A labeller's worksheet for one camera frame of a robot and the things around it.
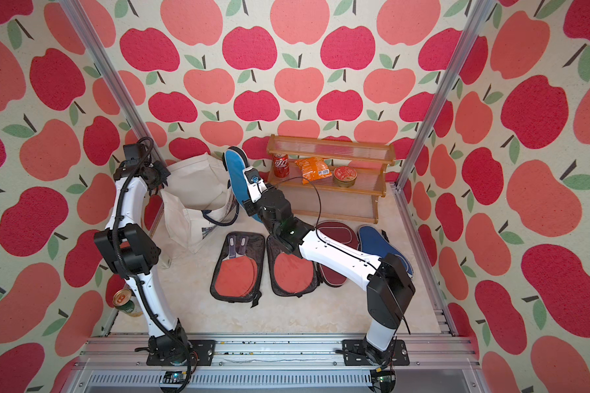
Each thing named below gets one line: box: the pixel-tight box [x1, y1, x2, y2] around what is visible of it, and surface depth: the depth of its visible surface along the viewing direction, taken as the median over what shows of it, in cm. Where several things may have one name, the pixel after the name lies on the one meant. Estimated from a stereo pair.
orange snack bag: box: [295, 156, 333, 185], surface depth 103 cm
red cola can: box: [273, 153, 291, 179], surface depth 98 cm
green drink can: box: [112, 289, 143, 317], surface depth 76 cm
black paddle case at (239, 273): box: [209, 230, 266, 309], surface depth 92 cm
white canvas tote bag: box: [159, 152, 241, 254], surface depth 95 cm
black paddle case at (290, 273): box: [266, 234, 320, 299], surface depth 90 cm
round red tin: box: [332, 166, 359, 189], surface depth 101 cm
